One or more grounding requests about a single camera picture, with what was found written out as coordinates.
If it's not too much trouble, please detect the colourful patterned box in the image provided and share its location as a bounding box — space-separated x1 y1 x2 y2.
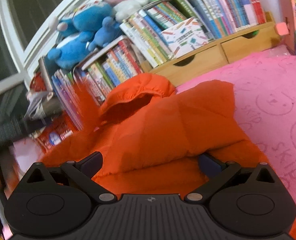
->
161 17 210 59

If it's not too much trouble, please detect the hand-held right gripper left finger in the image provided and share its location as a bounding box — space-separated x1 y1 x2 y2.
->
19 151 118 204

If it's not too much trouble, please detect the white cardboard sheet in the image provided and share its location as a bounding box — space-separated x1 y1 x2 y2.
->
13 140 44 173

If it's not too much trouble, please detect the red plastic crate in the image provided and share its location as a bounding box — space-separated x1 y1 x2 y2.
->
29 120 75 153

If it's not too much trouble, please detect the brown flat board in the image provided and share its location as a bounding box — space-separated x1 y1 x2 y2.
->
38 56 54 92

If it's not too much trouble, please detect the small blue plush toy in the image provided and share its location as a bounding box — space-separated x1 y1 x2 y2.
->
88 16 122 52

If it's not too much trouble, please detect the row of tall thin books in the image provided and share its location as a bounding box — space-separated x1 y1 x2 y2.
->
51 69 85 130

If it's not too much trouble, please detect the white paper sheet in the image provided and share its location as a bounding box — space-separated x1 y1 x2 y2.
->
256 0 281 24

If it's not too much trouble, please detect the wooden drawer organiser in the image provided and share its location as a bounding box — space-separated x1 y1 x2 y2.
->
140 21 281 87

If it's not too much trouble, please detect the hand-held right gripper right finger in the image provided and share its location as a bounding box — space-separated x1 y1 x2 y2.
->
183 152 285 204

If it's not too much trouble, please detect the blue cat plush toy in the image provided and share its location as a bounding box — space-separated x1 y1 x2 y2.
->
49 1 113 34

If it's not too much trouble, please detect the pink printed blanket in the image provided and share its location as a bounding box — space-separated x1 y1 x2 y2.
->
175 44 296 240

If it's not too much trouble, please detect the row of green-spined books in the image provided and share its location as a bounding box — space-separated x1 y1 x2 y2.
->
119 0 208 68

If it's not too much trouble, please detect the stack of papers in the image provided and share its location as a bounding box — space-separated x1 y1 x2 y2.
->
24 90 63 125

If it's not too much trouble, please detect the white window frame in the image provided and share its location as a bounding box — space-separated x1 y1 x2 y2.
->
0 0 106 135

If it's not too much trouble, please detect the row of short thick books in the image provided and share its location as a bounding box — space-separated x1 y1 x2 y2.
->
74 36 145 105

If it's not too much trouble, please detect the orange down jacket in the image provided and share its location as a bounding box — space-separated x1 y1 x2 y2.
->
5 73 296 240

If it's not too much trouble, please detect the red plastic basket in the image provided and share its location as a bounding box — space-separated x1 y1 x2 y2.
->
30 72 46 92

